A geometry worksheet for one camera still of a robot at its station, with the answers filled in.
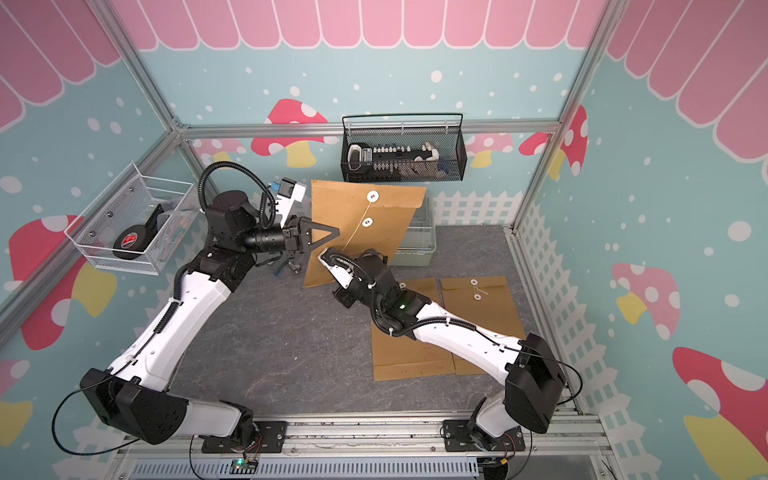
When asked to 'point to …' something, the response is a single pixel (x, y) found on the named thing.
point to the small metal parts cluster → (294, 267)
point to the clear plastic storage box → (419, 242)
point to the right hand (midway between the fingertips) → (333, 269)
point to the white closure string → (477, 296)
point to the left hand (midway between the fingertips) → (337, 239)
